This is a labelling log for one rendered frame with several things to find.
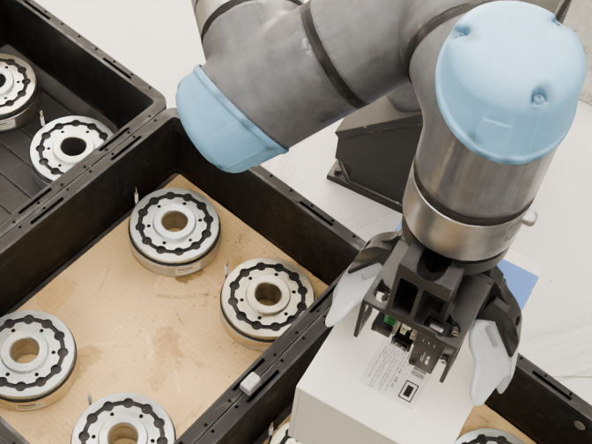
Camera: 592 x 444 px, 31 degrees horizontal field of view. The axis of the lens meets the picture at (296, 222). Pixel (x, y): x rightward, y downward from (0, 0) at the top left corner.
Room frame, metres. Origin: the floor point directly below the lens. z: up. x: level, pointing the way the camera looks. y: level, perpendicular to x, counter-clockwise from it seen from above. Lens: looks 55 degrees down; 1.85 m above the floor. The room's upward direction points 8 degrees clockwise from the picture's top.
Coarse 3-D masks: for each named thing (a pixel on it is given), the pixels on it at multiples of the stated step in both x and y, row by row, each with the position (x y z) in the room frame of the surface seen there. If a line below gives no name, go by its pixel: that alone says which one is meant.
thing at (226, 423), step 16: (320, 320) 0.53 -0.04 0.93; (304, 336) 0.51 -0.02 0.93; (320, 336) 0.51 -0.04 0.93; (288, 352) 0.48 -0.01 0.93; (304, 352) 0.49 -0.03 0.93; (272, 368) 0.47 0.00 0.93; (288, 368) 0.47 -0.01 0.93; (528, 368) 0.50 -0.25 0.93; (272, 384) 0.45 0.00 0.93; (544, 384) 0.49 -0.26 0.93; (560, 384) 0.49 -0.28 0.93; (240, 400) 0.43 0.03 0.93; (256, 400) 0.43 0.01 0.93; (560, 400) 0.48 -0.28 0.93; (576, 400) 0.48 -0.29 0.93; (224, 416) 0.41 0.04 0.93; (240, 416) 0.41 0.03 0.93; (208, 432) 0.39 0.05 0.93; (224, 432) 0.39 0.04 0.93
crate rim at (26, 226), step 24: (168, 120) 0.75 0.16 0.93; (120, 144) 0.71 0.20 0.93; (96, 168) 0.67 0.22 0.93; (264, 168) 0.71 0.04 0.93; (72, 192) 0.64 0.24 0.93; (288, 192) 0.68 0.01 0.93; (48, 216) 0.61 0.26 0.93; (312, 216) 0.65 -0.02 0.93; (0, 240) 0.57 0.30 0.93; (360, 240) 0.63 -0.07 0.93; (312, 312) 0.54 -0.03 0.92; (288, 336) 0.50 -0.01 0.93; (264, 360) 0.47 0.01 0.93; (216, 408) 0.42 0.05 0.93; (0, 432) 0.36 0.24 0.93; (192, 432) 0.39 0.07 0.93
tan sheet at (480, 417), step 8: (472, 408) 0.50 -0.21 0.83; (480, 408) 0.50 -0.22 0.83; (488, 408) 0.50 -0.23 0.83; (288, 416) 0.46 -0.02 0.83; (472, 416) 0.49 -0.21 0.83; (480, 416) 0.49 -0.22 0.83; (488, 416) 0.50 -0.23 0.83; (496, 416) 0.50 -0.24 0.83; (280, 424) 0.45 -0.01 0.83; (464, 424) 0.48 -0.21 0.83; (472, 424) 0.48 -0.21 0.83; (480, 424) 0.48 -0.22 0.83; (488, 424) 0.49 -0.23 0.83; (496, 424) 0.49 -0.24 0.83; (504, 424) 0.49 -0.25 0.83; (464, 432) 0.47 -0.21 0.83; (512, 432) 0.48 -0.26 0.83; (520, 432) 0.48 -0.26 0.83; (528, 440) 0.47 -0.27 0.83
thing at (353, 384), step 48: (528, 288) 0.46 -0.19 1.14; (336, 336) 0.39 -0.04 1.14; (384, 336) 0.40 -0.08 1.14; (336, 384) 0.35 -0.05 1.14; (384, 384) 0.36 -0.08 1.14; (432, 384) 0.36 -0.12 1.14; (288, 432) 0.35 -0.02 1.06; (336, 432) 0.33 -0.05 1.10; (384, 432) 0.32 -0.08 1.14; (432, 432) 0.33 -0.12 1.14
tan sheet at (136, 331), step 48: (240, 240) 0.67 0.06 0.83; (48, 288) 0.58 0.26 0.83; (96, 288) 0.58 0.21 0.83; (144, 288) 0.59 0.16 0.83; (192, 288) 0.60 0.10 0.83; (96, 336) 0.53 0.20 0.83; (144, 336) 0.53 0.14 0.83; (192, 336) 0.54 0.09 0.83; (96, 384) 0.47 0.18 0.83; (144, 384) 0.48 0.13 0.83; (192, 384) 0.48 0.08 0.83; (48, 432) 0.41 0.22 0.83
